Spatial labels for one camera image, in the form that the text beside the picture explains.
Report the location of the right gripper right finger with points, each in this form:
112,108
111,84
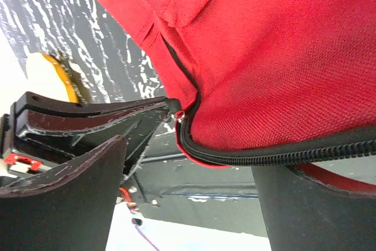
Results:
306,207

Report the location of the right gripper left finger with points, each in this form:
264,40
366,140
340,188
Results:
69,207

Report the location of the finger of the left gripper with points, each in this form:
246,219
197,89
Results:
73,129

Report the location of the red backpack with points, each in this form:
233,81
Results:
264,82

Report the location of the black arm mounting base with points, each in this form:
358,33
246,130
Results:
168,186

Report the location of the orange perforated plate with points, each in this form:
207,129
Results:
70,78

